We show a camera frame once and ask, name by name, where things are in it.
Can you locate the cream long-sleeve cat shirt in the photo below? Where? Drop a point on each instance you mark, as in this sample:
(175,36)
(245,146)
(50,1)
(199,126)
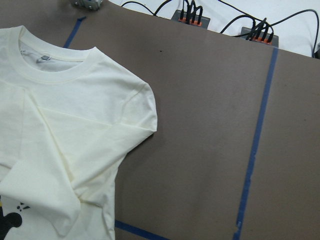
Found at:
(68,118)

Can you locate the near grey orange USB hub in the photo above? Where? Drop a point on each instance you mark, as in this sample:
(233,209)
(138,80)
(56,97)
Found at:
(192,20)

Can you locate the grey orange usb hub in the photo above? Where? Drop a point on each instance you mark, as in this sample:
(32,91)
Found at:
(192,20)
(265,38)

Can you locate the far grey orange USB hub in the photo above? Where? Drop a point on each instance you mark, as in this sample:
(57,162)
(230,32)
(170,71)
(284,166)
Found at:
(265,38)

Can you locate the aluminium frame post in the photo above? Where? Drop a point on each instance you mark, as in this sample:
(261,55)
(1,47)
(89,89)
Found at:
(92,5)

